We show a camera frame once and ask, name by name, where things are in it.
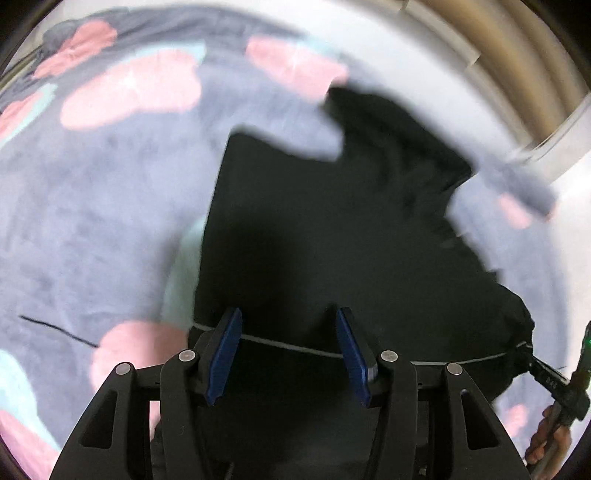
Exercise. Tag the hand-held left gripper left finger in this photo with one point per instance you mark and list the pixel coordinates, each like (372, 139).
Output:
(225, 347)

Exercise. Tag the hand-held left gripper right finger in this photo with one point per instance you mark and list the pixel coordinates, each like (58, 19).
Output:
(353, 350)

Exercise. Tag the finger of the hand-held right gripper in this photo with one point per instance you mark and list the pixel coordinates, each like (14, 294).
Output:
(542, 369)

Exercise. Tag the black jacket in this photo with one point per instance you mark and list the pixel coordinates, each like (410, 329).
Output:
(341, 258)

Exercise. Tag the person's right hand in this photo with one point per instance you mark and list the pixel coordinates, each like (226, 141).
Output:
(547, 438)

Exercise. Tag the grey blanket with pink flowers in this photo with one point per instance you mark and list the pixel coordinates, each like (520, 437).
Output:
(101, 194)

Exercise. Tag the beige curtain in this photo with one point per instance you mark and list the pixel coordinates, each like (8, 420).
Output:
(512, 55)

